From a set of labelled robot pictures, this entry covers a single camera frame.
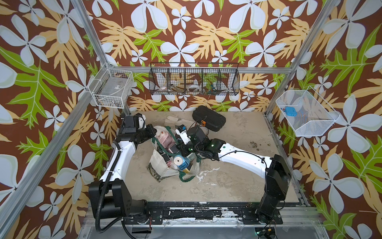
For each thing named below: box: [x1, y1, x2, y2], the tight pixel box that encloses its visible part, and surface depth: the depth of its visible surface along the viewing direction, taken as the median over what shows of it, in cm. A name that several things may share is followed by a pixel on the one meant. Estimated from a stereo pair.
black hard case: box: [192, 105, 227, 132], surface depth 111 cm
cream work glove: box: [164, 115, 195, 128], surface depth 117 cm
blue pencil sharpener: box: [173, 155, 191, 171], surface depth 78 cm
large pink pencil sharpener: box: [157, 131, 176, 149], surface depth 87 cm
